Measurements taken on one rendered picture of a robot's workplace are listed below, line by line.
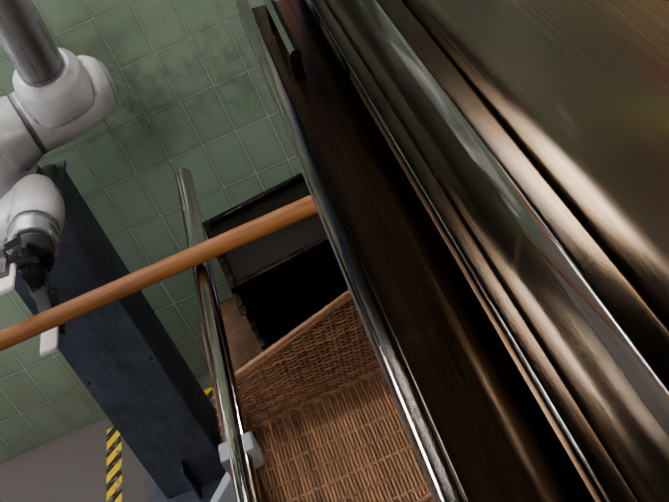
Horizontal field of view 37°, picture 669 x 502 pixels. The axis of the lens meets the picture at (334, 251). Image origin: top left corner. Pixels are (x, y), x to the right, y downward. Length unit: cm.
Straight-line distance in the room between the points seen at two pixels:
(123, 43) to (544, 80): 223
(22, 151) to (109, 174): 55
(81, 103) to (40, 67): 14
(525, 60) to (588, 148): 8
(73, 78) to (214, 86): 58
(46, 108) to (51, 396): 126
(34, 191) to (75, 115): 46
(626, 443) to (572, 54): 30
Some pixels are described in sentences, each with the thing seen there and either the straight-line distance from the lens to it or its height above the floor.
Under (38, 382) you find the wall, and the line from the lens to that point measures 326.
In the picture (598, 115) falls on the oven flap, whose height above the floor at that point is 178.
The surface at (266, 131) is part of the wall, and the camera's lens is 283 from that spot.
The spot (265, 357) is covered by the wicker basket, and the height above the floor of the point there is 76.
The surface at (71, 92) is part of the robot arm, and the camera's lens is 228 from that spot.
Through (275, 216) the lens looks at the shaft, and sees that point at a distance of 154.
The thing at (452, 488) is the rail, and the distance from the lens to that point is 78.
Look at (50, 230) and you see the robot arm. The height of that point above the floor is 120.
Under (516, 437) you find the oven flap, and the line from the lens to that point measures 83.
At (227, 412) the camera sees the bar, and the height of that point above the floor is 117.
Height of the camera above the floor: 203
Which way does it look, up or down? 36 degrees down
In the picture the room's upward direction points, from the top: 25 degrees counter-clockwise
